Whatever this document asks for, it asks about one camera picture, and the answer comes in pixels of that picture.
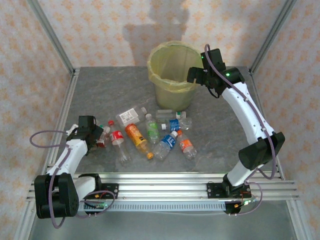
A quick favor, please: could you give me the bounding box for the clear bottle red label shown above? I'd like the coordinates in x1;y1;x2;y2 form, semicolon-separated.
96;124;111;149

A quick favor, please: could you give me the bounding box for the clear bottle white barcode label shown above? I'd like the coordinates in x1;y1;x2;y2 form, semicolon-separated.
116;105;148;125

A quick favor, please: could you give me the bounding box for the bin with yellow-green liner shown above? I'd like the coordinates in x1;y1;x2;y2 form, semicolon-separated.
146;40;204;112

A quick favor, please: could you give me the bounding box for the orange label soda bottle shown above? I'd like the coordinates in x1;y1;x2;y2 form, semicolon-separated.
176;129;198;161

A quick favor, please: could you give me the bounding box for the large blue label bottle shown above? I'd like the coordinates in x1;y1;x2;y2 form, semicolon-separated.
152;130;179;161

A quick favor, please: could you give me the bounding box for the red label cola bottle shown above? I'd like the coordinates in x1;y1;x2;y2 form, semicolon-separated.
107;119;132;163

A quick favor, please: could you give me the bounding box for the orange yellow plastic bottle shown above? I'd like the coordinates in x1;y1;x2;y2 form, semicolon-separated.
124;123;155;160

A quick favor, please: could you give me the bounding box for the clear bottle without label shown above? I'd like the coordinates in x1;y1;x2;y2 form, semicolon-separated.
155;109;177;121

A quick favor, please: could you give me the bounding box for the small blue label bottle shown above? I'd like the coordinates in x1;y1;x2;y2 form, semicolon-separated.
160;117;193;132

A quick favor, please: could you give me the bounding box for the green label plastic bottle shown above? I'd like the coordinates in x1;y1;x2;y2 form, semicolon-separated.
144;113;161;145

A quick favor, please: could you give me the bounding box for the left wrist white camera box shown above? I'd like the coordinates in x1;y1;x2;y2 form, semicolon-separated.
65;123;80;137

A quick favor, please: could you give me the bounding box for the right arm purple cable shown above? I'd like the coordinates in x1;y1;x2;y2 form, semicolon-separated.
204;43;278;216

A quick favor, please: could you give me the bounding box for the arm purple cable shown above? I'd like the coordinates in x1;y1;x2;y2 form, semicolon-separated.
204;43;278;216
29;128;117;230

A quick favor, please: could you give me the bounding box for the left aluminium side rail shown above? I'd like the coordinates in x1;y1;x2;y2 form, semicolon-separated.
39;68;81;181

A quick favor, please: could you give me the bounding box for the aluminium side rail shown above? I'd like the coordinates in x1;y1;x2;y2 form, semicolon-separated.
39;68;81;181
248;67;286;181

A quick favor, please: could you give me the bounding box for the right aluminium side rail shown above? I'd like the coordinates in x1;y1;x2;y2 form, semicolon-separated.
248;67;286;181

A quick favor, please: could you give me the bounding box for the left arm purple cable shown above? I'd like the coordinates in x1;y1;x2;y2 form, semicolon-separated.
29;128;117;230

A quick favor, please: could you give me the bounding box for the right aluminium frame post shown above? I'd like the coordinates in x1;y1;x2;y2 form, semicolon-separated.
249;0;298;75

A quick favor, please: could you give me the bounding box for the aluminium frame post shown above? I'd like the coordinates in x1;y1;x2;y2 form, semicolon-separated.
249;0;298;75
26;0;77;75

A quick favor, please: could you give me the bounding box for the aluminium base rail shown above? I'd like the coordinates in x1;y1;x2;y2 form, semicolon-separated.
26;172;300;202

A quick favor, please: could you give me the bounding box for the slotted grey cable duct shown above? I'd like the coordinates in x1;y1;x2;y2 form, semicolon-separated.
77;201;227;213

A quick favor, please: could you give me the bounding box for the left aluminium frame leg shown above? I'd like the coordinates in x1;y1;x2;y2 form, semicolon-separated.
13;199;38;240

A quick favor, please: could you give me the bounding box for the aluminium frame leg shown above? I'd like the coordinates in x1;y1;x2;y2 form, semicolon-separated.
286;199;315;240
13;199;38;240

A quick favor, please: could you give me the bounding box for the left aluminium frame post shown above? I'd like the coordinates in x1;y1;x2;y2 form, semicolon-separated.
26;0;77;75

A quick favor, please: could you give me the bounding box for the right aluminium frame leg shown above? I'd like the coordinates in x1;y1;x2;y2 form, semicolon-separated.
286;199;315;240

